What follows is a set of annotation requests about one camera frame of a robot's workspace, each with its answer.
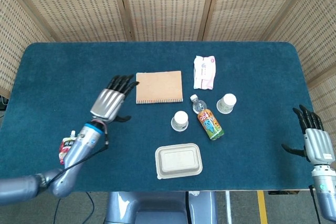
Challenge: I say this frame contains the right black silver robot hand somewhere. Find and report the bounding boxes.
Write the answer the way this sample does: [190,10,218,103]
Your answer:
[281,104,336,164]

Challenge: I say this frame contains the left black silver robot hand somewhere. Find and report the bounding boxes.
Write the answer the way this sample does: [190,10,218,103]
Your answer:
[90,74,139,124]

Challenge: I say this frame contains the blue carpet table cover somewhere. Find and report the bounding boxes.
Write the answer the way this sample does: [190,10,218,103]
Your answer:
[0,41,332,193]

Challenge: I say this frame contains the brown spiral notebook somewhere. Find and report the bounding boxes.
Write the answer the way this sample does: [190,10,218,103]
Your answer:
[135,70,184,105]

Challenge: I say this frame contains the red jelly drink pouch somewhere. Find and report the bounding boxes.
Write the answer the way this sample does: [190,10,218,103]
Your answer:
[58,130,79,166]

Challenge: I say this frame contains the beige lidded food container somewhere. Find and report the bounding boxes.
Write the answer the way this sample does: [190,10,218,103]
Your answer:
[154,143,204,180]

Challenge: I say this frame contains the white pink tissue pack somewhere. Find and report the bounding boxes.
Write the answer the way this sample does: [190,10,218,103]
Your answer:
[193,55,217,90]

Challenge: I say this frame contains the woven bamboo screen panel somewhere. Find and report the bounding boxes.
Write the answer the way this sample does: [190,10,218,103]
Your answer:
[117,0,218,42]
[202,0,320,42]
[267,0,336,141]
[0,0,55,99]
[5,0,132,42]

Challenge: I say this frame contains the orange green label drink bottle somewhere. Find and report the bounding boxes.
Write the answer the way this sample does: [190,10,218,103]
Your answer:
[190,94,225,142]

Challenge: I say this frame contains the white table leg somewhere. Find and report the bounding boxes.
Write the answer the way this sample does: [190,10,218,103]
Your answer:
[225,191,233,224]

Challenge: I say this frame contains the grey blue robot torso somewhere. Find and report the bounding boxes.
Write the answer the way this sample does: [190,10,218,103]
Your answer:
[104,191,218,224]

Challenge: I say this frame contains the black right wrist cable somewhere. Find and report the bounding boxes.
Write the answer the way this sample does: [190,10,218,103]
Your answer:
[309,185,323,224]

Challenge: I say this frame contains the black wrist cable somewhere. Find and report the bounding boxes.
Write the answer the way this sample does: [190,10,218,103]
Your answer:
[46,126,110,187]
[309,185,323,224]

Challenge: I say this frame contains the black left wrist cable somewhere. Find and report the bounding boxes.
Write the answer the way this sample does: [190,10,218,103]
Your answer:
[46,126,110,187]

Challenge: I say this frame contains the blue floor cable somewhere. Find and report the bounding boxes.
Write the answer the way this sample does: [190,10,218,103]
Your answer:
[54,191,95,224]

